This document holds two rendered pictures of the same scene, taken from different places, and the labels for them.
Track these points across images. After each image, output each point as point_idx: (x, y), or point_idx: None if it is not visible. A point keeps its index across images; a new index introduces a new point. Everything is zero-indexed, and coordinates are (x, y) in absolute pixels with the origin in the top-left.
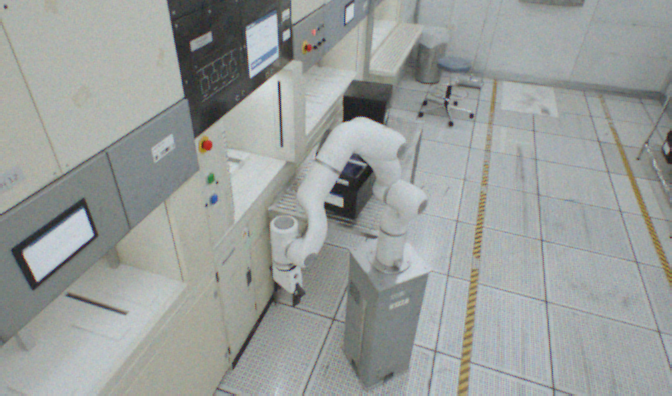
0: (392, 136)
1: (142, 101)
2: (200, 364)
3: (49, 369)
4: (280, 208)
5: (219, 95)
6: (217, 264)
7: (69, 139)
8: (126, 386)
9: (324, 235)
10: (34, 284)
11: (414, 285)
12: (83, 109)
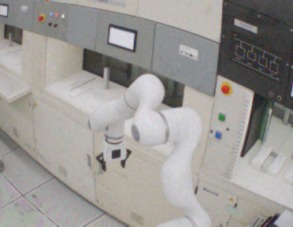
0: (139, 111)
1: (187, 20)
2: (158, 213)
3: None
4: (256, 219)
5: (252, 72)
6: (199, 182)
7: (145, 6)
8: None
9: (95, 120)
10: (108, 42)
11: None
12: (155, 1)
